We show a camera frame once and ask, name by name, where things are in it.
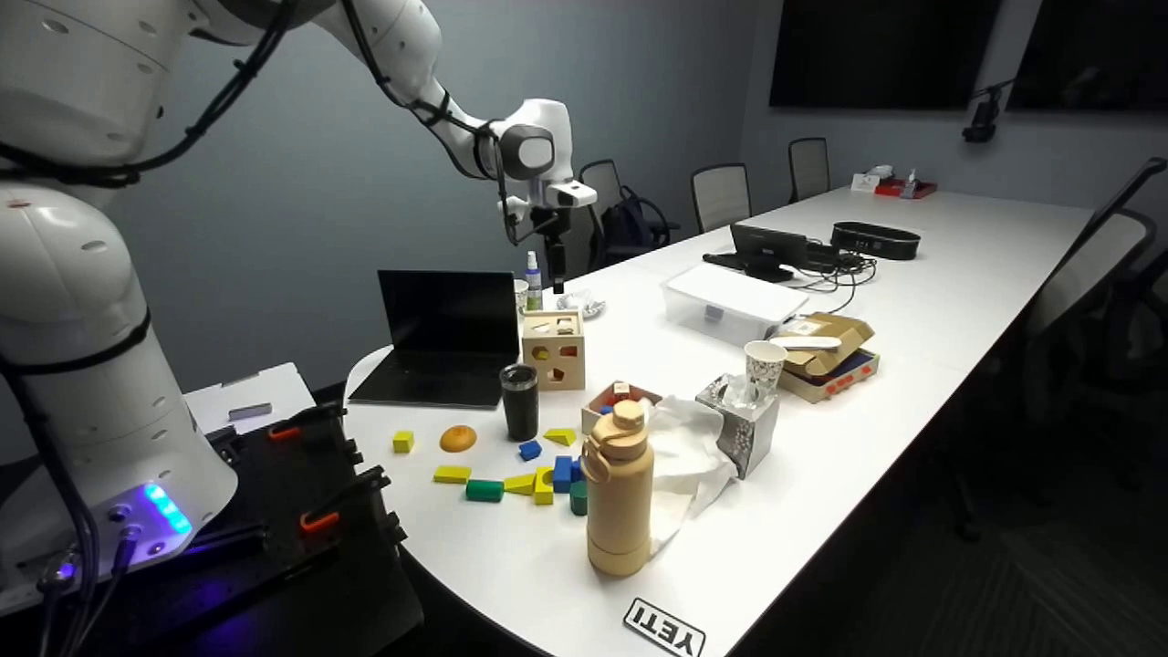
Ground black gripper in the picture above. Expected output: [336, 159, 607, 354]
[529, 202, 582, 297]

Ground wooden shape sorter box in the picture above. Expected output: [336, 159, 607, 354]
[517, 306, 591, 393]

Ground white flat box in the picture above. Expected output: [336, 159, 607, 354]
[660, 260, 815, 342]

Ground blue rectangular block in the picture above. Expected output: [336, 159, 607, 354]
[552, 452, 587, 496]

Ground open cardboard box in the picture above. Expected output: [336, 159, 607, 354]
[775, 309, 885, 406]

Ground small spray bottle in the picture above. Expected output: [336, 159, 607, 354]
[517, 248, 549, 314]

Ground crumpled white wrapper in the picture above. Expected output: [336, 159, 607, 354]
[565, 288, 611, 326]

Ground black backpack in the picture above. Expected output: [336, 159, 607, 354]
[599, 185, 677, 266]

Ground grey office chair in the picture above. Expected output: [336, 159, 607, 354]
[686, 159, 757, 234]
[786, 133, 840, 205]
[573, 153, 628, 270]

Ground black laptop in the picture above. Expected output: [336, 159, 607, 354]
[342, 266, 527, 412]

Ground black tumbler cup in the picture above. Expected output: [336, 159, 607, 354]
[496, 361, 543, 446]

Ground small wooden tray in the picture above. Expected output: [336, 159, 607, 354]
[578, 374, 666, 438]

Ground orange half ball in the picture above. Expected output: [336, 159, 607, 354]
[433, 421, 482, 455]

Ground black desktop device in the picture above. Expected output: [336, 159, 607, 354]
[701, 219, 869, 284]

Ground white paper cup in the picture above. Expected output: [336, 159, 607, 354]
[740, 334, 793, 406]

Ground tan cardboard tube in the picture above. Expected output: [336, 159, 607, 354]
[582, 393, 658, 579]

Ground white crumpled cloth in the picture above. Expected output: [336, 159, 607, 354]
[645, 393, 740, 558]

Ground black oval speaker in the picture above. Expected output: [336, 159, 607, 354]
[827, 219, 922, 262]

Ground white paper sheet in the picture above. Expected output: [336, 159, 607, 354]
[184, 357, 320, 438]

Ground red tray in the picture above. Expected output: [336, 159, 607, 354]
[875, 171, 941, 205]

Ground YETI sticker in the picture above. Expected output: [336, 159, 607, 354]
[619, 595, 713, 657]

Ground black robot cart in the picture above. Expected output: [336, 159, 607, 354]
[0, 406, 430, 657]

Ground dark office chair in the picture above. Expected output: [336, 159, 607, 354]
[1014, 158, 1168, 416]

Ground black table cable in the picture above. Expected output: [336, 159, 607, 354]
[798, 255, 885, 322]

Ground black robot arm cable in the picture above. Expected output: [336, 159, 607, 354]
[0, 0, 515, 193]

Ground wall mounted black screen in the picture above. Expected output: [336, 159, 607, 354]
[1009, 0, 1168, 115]
[765, 0, 1004, 114]

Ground black conference camera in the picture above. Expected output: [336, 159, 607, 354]
[960, 75, 1014, 147]

